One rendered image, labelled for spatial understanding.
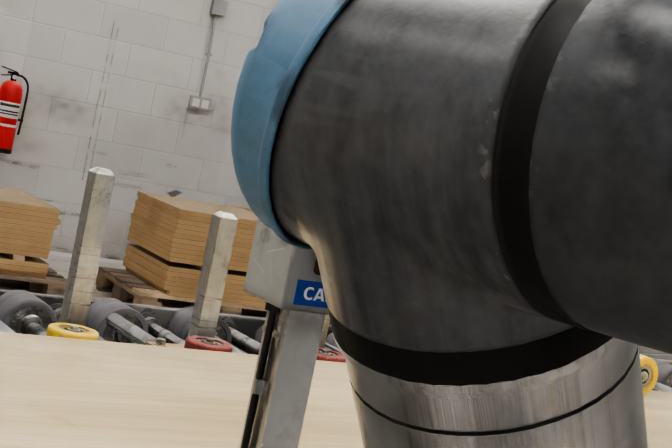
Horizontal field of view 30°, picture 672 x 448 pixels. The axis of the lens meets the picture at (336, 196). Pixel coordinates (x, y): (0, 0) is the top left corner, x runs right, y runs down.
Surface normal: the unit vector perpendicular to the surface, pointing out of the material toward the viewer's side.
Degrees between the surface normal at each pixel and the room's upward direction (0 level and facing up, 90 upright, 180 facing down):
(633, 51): 60
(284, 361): 90
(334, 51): 75
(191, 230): 90
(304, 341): 90
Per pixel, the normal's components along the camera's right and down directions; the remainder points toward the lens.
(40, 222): 0.48, 0.14
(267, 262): -0.84, -0.15
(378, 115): -0.71, -0.01
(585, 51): -0.50, -0.50
